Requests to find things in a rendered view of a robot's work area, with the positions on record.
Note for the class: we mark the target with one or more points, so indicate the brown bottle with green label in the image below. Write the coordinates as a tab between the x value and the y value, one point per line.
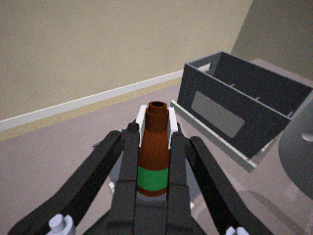
153	160

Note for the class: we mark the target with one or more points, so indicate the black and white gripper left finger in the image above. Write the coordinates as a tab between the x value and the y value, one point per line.
61	214

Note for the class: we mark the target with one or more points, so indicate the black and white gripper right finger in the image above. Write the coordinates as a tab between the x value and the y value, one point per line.
227	209

